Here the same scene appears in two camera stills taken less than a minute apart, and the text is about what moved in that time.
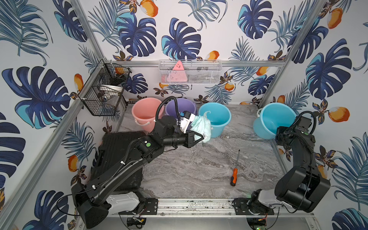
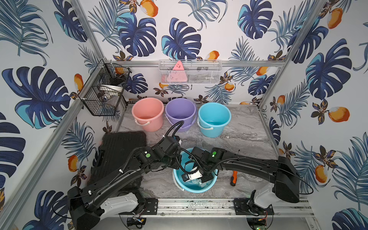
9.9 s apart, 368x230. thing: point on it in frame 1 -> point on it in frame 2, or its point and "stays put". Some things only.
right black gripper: (279, 130) -> (205, 177)
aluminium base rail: (211, 206) stays put
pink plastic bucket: (144, 110) stays put
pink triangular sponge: (178, 74) stays put
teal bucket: (272, 116) -> (195, 186)
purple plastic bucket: (184, 104) stays put
